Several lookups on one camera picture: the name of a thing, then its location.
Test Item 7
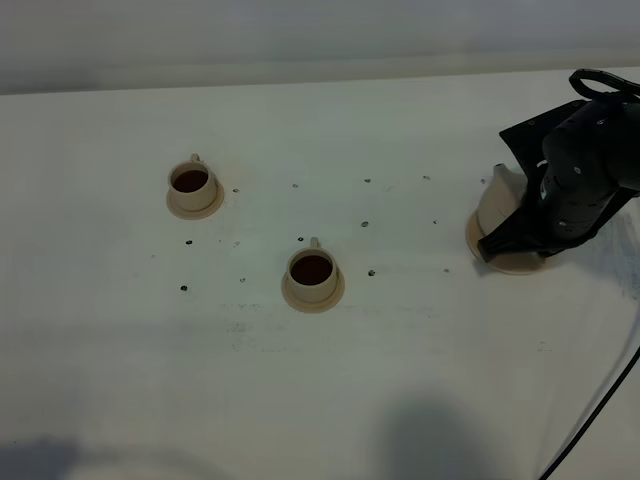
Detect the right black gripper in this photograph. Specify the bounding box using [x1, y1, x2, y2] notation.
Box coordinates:
[477, 100, 639, 263]

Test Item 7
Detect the far beige teacup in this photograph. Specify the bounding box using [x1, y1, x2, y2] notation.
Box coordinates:
[168, 153, 218, 214]

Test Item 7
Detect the beige teacup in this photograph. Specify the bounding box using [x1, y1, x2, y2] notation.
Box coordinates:
[283, 237, 339, 306]
[168, 153, 218, 214]

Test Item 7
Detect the near beige teacup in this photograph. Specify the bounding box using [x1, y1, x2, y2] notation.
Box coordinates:
[283, 237, 339, 306]

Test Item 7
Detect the beige teapot saucer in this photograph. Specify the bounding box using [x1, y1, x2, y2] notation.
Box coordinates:
[465, 211, 549, 275]

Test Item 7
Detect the beige teapot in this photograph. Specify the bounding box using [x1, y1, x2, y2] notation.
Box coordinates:
[477, 164, 527, 235]

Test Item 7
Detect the black camera cable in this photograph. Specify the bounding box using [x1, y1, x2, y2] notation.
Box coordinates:
[537, 68, 640, 480]

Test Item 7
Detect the near beige saucer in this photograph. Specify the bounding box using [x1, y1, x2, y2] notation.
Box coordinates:
[281, 272, 345, 314]

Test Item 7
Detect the far beige saucer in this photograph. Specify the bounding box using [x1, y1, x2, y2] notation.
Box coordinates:
[166, 179, 225, 220]

